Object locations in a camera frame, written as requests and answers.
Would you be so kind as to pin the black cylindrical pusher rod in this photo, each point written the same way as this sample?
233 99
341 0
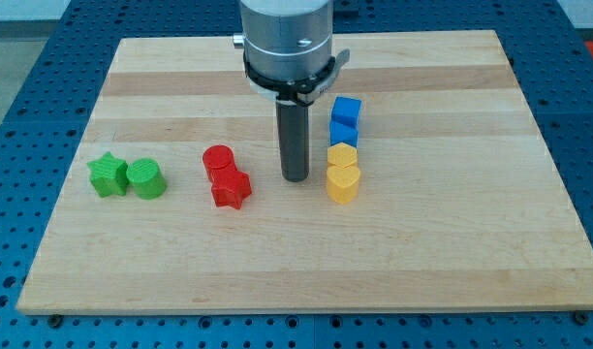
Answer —
293 137

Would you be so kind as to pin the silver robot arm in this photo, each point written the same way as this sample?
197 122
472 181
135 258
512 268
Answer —
287 56

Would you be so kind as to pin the blue triangle block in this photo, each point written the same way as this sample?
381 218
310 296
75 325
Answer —
341 133

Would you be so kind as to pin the blue cube block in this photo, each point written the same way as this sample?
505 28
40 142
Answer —
346 111

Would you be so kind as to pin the yellow hexagon block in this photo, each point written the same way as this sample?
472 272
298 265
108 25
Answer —
342 155

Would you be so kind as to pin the yellow heart block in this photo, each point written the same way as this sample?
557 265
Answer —
343 183

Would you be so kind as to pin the red cylinder block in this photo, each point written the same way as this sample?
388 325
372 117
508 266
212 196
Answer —
217 159

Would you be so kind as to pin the red star block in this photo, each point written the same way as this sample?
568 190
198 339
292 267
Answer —
231 188

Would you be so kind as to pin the light wooden board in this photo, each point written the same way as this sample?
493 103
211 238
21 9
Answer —
460 207

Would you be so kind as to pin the green cylinder block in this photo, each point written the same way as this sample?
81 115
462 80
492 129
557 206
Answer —
146 178

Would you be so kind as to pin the green star block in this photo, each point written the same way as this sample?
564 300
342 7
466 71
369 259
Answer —
108 175

